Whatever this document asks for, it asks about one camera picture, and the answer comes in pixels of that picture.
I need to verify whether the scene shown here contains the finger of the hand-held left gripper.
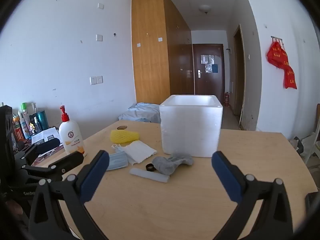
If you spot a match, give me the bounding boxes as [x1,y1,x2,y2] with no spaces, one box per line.
[14,138,61,167]
[22,151,84,182]

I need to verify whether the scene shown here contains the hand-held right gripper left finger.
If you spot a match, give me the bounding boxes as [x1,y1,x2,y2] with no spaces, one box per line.
[29,150,110,240]

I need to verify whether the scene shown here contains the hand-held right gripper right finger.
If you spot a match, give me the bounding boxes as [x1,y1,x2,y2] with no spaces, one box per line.
[211,151,293,240]

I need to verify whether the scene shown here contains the blue face mask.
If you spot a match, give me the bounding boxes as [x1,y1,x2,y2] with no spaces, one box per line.
[106,144,129,172]

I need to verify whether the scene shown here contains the yellow sponge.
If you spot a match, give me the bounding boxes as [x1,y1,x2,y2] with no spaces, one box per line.
[110,129,140,144]

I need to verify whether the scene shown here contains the white tissue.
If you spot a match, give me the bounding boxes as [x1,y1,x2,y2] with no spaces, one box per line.
[122,140,158,165]

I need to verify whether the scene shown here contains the white foam tube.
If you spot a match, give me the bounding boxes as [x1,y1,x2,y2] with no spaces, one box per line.
[129,168,170,183]

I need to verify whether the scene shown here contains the white foam box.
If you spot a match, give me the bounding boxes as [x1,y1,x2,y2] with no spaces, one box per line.
[159,94,223,158]

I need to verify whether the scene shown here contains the grey sock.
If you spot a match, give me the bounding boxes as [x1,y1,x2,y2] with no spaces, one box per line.
[152,152,194,176]

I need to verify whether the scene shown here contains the printed papers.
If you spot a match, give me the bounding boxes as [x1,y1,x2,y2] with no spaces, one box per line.
[31,127,60,145]

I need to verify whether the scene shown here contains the white pump bottle red cap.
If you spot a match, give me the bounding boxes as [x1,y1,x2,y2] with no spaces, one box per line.
[58,105,87,157]

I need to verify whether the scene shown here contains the teal cup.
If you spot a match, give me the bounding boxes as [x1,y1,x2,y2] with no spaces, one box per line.
[36,110,49,130]

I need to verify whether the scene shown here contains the orange bottle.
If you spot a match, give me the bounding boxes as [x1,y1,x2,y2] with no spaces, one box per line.
[12,114,24,142]

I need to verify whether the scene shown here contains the green-capped spray can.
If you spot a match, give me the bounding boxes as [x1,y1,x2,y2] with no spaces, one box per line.
[19,102,30,140]

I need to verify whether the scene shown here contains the dark bag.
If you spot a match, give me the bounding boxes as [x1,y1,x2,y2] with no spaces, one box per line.
[290,136,304,155]

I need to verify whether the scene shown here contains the light blue bedding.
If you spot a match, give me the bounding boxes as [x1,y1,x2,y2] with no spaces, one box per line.
[118,102,162,123]

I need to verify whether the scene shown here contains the dark brown door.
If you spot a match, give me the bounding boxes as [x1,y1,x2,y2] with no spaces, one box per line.
[192,43,224,100]

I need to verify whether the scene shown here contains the light brown door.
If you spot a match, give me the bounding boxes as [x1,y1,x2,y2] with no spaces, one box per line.
[234,24,247,128]

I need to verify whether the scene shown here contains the paper notices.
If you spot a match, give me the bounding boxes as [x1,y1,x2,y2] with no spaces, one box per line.
[201,54,218,73]

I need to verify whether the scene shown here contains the red printed bag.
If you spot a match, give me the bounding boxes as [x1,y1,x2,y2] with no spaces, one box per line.
[266,41,290,69]
[283,65,297,90]

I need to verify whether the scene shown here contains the wooden wardrobe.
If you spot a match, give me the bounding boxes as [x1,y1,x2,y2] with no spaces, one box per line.
[131,0,193,105]

